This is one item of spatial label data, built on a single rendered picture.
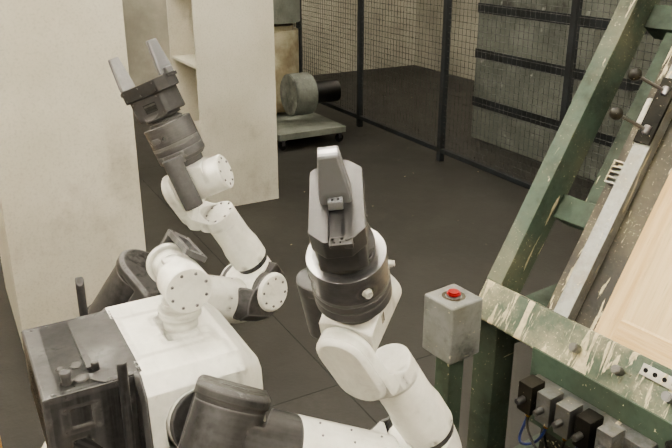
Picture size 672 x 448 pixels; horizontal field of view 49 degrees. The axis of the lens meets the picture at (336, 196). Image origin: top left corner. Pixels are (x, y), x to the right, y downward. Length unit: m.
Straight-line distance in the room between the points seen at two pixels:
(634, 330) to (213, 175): 1.23
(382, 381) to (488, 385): 1.57
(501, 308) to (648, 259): 0.44
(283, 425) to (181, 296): 0.23
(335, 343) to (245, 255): 0.63
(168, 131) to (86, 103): 2.12
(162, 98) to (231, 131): 4.00
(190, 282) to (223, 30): 4.20
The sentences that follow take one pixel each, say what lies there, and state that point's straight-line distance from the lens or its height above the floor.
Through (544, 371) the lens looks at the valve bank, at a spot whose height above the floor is 0.76.
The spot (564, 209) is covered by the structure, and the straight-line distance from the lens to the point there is 2.35.
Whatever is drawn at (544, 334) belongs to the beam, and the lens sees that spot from 2.18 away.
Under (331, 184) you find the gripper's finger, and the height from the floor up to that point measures 1.68.
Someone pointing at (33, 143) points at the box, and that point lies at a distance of 3.42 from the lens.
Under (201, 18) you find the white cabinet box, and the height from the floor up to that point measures 1.37.
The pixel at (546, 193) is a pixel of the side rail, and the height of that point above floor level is 1.17.
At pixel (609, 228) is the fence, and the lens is 2.18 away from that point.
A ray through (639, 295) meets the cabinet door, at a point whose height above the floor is 1.01.
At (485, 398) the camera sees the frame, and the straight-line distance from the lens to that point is 2.45.
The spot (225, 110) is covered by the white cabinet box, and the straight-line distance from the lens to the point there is 5.25.
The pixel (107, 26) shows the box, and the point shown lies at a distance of 3.39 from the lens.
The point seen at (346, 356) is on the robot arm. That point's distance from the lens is 0.83.
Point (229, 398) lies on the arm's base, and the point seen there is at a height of 1.39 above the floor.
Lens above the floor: 1.91
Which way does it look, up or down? 20 degrees down
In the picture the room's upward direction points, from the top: straight up
